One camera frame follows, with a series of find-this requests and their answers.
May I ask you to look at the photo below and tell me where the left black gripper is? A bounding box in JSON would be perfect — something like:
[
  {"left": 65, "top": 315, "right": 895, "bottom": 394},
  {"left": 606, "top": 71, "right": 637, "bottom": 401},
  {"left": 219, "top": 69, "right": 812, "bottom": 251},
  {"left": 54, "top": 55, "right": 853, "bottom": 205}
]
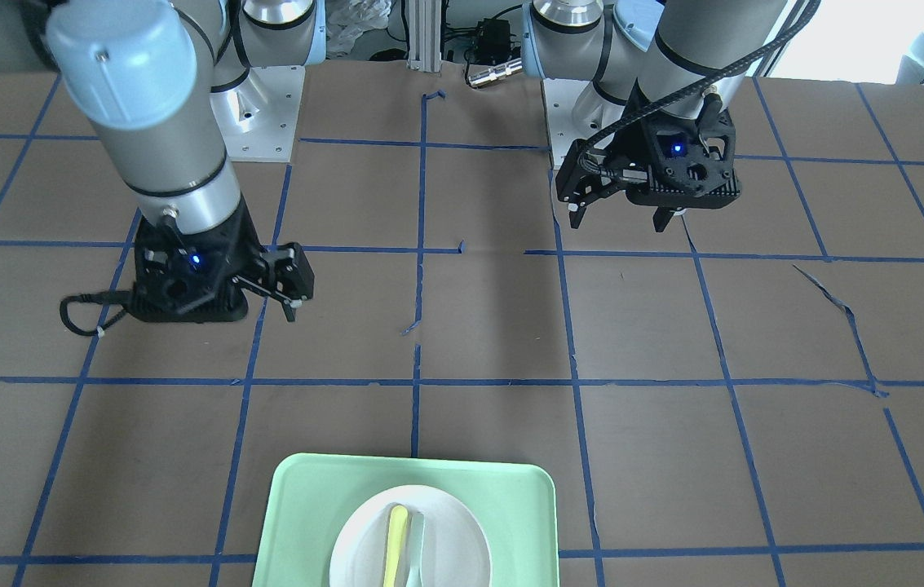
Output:
[{"left": 555, "top": 90, "right": 742, "bottom": 233}]

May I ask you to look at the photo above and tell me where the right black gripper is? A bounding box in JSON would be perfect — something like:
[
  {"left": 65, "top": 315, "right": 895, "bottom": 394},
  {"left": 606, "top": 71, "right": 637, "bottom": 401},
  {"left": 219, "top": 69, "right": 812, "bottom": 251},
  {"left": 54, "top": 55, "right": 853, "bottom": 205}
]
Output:
[{"left": 129, "top": 201, "right": 316, "bottom": 323}]

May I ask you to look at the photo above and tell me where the yellow plastic fork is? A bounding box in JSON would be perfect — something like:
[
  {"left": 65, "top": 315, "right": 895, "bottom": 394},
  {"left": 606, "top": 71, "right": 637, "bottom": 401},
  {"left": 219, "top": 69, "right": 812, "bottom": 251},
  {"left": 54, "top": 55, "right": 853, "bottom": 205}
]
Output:
[{"left": 381, "top": 504, "right": 412, "bottom": 587}]

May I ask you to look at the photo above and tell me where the white round plate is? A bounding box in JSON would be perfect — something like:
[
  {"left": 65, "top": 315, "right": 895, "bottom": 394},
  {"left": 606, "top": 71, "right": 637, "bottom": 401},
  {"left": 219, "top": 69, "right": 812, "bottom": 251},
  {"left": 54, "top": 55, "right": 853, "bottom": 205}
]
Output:
[{"left": 328, "top": 484, "right": 493, "bottom": 586}]

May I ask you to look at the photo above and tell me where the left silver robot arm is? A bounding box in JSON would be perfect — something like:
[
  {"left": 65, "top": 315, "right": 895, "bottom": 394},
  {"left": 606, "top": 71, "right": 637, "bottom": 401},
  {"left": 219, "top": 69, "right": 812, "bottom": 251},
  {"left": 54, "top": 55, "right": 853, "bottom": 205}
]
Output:
[{"left": 520, "top": 1, "right": 820, "bottom": 232}]

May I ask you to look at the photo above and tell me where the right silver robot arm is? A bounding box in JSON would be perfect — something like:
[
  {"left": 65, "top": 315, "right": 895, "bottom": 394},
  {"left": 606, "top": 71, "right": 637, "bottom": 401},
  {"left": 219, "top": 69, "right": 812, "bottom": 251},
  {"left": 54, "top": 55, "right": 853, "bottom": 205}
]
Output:
[{"left": 0, "top": 1, "right": 327, "bottom": 335}]

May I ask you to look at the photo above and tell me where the silver metal connector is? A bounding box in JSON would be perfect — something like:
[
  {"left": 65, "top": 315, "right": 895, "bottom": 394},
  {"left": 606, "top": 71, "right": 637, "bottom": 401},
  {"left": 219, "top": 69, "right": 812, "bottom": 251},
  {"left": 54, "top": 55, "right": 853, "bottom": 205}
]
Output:
[{"left": 465, "top": 57, "right": 524, "bottom": 90}]

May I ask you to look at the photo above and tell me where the black power adapter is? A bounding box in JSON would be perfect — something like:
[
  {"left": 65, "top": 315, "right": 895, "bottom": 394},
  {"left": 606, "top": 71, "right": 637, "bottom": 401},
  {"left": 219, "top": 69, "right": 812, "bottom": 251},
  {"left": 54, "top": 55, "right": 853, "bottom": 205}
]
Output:
[{"left": 473, "top": 18, "right": 511, "bottom": 63}]

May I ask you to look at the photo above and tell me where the grey-green plastic spoon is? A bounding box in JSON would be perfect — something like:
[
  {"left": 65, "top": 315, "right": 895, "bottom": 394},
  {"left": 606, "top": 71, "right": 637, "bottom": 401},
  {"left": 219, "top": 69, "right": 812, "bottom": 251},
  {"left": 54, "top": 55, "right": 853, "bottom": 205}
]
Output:
[{"left": 403, "top": 510, "right": 426, "bottom": 587}]

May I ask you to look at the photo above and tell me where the light green tray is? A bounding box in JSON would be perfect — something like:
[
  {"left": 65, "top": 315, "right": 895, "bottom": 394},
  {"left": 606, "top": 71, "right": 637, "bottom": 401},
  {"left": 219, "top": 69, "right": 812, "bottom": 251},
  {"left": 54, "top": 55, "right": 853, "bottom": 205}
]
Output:
[{"left": 253, "top": 453, "right": 561, "bottom": 586}]

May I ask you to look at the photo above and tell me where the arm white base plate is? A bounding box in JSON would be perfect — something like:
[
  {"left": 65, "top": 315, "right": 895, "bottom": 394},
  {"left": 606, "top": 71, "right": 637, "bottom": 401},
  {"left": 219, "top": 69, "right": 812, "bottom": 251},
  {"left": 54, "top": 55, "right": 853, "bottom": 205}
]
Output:
[
  {"left": 210, "top": 66, "right": 306, "bottom": 163},
  {"left": 542, "top": 78, "right": 604, "bottom": 170}
]

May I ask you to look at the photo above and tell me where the aluminium frame post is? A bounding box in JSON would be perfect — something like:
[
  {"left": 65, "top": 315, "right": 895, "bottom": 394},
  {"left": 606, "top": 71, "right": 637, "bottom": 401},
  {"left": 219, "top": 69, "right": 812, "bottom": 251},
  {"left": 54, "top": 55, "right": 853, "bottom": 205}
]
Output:
[{"left": 401, "top": 1, "right": 445, "bottom": 77}]

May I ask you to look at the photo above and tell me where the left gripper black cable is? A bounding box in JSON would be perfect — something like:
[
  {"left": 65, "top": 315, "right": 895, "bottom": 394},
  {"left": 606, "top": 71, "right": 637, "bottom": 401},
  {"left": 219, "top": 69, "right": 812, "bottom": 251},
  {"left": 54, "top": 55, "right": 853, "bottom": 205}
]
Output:
[{"left": 576, "top": 0, "right": 825, "bottom": 180}]

